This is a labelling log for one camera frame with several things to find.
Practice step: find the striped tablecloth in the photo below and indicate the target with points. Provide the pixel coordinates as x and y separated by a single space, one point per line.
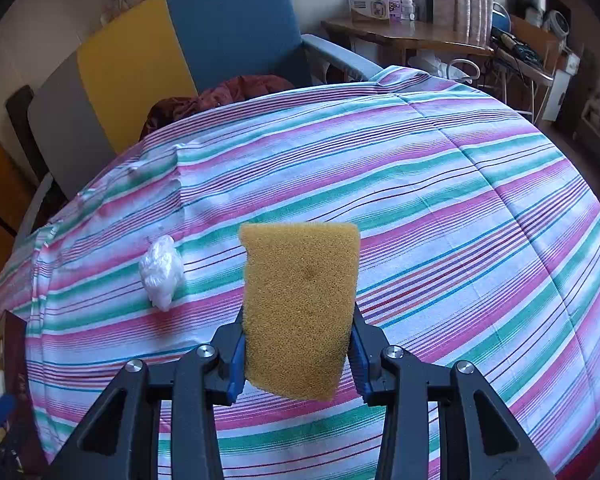
430 210

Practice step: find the dark red cloth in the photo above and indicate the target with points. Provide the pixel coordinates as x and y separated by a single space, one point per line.
220 95

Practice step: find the white round fan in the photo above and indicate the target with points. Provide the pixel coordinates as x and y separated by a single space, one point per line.
559 22

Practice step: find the wooden side desk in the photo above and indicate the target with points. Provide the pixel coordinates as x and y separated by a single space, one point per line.
405 32

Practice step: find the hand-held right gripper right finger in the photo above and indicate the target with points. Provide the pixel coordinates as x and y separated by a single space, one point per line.
359 365

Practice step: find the cardboard box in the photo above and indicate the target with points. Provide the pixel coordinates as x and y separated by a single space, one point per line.
540 35

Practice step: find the yellow sponge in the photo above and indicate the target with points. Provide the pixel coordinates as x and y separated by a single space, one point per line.
300 300

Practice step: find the white cabinet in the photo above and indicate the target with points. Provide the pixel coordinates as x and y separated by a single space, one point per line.
557 95

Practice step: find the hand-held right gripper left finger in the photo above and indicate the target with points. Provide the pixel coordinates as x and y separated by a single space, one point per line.
236 365

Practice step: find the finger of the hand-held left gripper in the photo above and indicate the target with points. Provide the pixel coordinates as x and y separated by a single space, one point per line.
2 410

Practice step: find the striped curtain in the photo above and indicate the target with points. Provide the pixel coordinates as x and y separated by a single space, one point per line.
460 0

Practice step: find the grey yellow blue armchair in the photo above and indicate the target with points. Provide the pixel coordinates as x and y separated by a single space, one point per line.
230 20

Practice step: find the small white jar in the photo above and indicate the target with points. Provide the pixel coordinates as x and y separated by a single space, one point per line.
408 9

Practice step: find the small purple box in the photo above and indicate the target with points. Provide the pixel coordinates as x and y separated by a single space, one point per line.
395 9

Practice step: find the crumpled white plastic bag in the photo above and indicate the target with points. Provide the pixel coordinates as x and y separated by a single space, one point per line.
161 270

